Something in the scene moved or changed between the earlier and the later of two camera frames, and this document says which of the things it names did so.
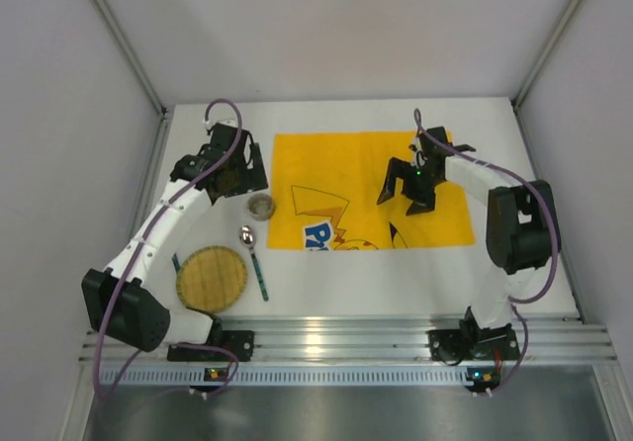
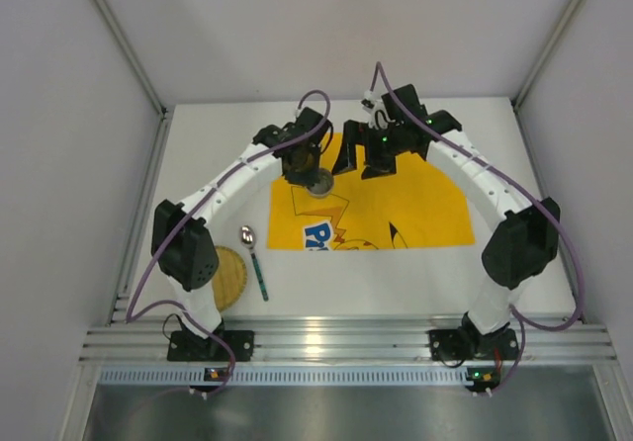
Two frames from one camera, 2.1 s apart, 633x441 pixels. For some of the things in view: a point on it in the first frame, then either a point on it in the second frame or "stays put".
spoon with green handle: (247, 239) stays put
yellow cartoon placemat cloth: (323, 189) stays put
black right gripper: (410, 180) -> (369, 149)
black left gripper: (245, 165) -> (301, 175)
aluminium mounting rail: (550, 338) stays put
